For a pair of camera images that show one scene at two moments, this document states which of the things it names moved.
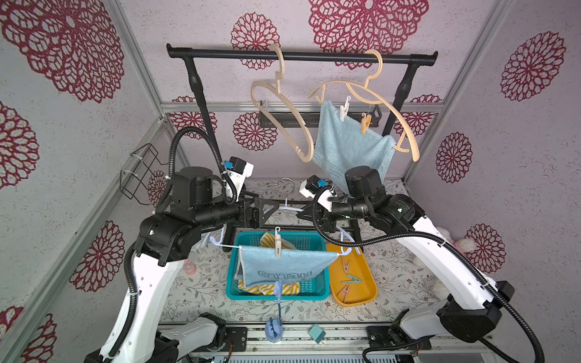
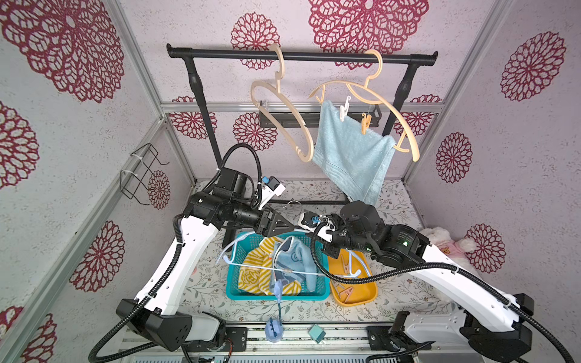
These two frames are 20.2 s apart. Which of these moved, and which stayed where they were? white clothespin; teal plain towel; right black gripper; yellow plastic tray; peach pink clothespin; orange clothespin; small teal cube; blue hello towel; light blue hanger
Moved: light blue hanger; blue hello towel; right black gripper
Stayed: small teal cube; peach pink clothespin; teal plain towel; yellow plastic tray; orange clothespin; white clothespin
